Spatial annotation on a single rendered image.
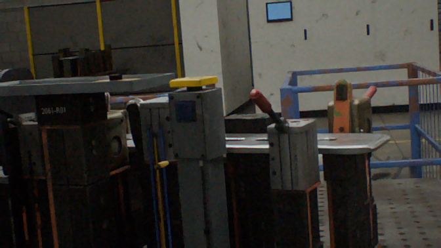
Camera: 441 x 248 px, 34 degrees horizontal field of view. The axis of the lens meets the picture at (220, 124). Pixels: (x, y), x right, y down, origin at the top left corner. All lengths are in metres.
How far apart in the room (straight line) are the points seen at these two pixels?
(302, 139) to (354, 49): 8.22
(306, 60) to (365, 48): 0.78
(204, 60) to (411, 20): 2.72
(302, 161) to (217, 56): 8.27
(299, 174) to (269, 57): 8.23
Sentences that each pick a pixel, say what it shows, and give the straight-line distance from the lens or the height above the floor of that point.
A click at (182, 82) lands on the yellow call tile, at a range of 1.15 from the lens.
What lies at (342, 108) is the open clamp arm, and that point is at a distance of 1.57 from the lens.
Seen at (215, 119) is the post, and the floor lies 1.09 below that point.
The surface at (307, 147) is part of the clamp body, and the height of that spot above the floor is 1.02.
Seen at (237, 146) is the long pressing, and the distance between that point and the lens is 1.43.
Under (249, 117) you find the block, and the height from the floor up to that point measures 1.03.
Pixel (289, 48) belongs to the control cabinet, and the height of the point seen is 0.94.
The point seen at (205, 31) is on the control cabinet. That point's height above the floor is 1.24.
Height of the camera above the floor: 1.23
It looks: 7 degrees down
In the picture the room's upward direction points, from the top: 4 degrees counter-clockwise
